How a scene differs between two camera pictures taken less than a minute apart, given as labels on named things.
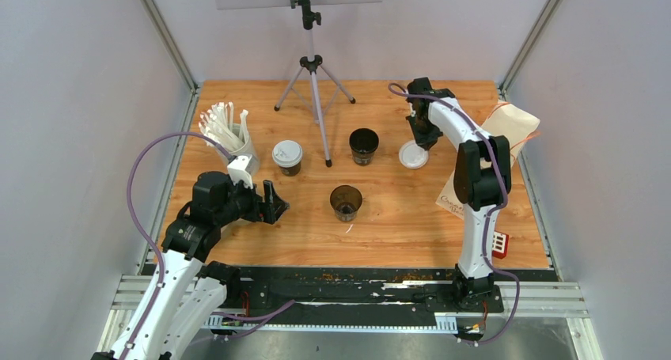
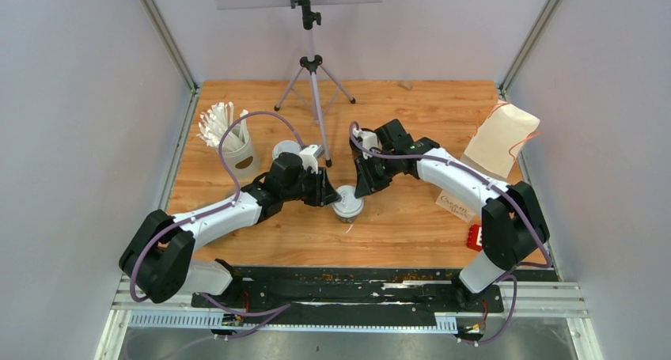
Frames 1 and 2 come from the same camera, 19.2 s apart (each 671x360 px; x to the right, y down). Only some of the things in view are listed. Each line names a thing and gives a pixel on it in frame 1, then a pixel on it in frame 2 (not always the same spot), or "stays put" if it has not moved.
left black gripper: [258, 206] to [325, 193]
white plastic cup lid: [287, 153] stays put
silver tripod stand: [313, 66] stays put
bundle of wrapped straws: [217, 123] stays put
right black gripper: [425, 141] to [365, 183]
